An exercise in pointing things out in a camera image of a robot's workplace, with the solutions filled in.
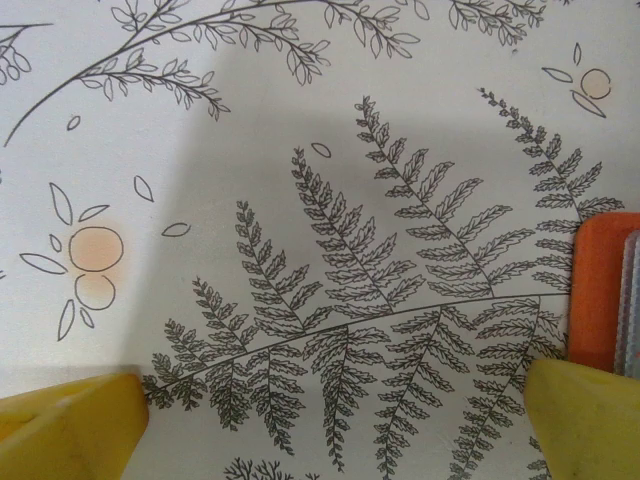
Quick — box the floral patterned table cover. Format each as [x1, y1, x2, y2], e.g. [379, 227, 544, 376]
[0, 0, 640, 480]

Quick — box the orange card holder wallet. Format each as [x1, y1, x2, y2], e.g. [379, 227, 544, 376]
[567, 212, 640, 376]

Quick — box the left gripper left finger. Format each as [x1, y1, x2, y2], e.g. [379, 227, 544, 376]
[0, 372, 150, 480]

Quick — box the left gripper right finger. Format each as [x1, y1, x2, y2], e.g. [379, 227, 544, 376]
[528, 357, 640, 480]

